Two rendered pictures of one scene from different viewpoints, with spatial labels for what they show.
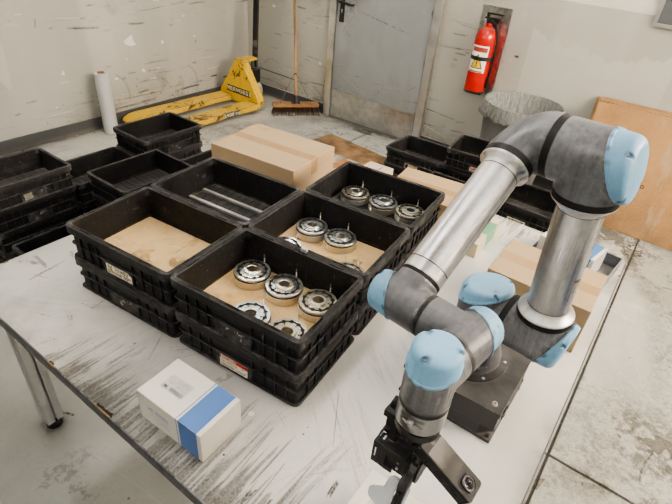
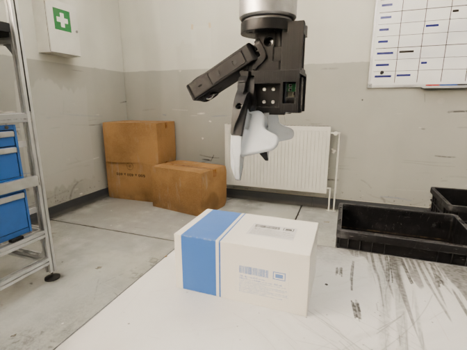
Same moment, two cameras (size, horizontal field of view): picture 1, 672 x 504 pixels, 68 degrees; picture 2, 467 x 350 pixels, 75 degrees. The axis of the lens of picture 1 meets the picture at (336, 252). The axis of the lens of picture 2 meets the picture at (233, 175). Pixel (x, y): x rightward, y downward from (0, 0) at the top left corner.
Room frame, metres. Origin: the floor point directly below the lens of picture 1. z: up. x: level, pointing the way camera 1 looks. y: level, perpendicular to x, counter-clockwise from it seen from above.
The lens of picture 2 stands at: (0.91, -0.29, 0.98)
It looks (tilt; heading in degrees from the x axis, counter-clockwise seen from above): 13 degrees down; 167
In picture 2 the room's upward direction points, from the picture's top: straight up
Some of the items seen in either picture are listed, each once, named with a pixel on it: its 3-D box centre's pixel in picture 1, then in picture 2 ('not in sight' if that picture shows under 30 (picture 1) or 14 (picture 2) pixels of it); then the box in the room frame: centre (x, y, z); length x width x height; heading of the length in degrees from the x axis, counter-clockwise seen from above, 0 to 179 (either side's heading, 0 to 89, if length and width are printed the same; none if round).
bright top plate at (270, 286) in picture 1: (284, 285); not in sight; (1.05, 0.13, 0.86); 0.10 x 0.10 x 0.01
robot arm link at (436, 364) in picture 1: (432, 372); not in sight; (0.49, -0.15, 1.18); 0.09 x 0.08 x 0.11; 139
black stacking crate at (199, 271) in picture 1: (268, 296); not in sight; (0.99, 0.16, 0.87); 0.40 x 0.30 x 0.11; 62
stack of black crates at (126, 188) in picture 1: (147, 209); not in sight; (2.15, 0.98, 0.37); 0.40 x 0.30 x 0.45; 147
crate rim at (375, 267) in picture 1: (330, 231); not in sight; (1.25, 0.02, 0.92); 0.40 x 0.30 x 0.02; 62
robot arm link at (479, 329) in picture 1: (459, 334); not in sight; (0.57, -0.20, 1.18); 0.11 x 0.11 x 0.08; 49
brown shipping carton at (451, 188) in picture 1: (428, 205); not in sight; (1.73, -0.35, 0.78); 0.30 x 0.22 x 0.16; 64
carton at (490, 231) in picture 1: (480, 235); not in sight; (1.62, -0.54, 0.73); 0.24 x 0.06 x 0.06; 147
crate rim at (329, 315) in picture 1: (269, 281); not in sight; (0.99, 0.16, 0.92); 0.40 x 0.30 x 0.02; 62
